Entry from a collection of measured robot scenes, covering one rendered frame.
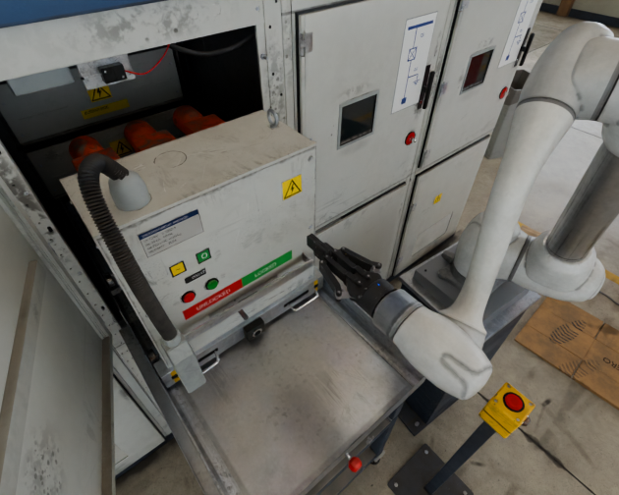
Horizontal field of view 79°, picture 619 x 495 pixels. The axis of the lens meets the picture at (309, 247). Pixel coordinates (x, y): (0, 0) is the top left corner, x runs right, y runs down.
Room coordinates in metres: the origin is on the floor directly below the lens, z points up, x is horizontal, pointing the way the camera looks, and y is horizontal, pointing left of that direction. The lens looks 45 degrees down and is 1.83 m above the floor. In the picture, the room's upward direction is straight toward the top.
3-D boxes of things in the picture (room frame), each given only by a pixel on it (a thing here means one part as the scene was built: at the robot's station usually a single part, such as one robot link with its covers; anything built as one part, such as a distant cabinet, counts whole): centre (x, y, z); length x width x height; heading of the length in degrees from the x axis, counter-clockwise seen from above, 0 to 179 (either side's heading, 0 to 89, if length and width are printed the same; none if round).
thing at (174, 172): (0.80, 0.33, 1.15); 0.51 x 0.50 x 0.48; 39
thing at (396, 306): (0.41, -0.17, 1.23); 0.09 x 0.06 x 0.09; 129
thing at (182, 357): (0.42, 0.29, 1.04); 0.08 x 0.05 x 0.17; 39
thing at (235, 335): (0.62, 0.18, 0.90); 0.54 x 0.05 x 0.06; 129
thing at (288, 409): (0.55, 0.12, 0.82); 0.68 x 0.62 x 0.06; 39
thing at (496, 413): (0.38, -0.51, 0.85); 0.08 x 0.08 x 0.10; 39
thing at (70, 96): (1.29, 0.72, 1.28); 0.58 x 0.02 x 0.19; 129
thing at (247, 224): (0.60, 0.17, 1.15); 0.48 x 0.01 x 0.48; 129
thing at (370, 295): (0.47, -0.12, 1.23); 0.09 x 0.08 x 0.07; 39
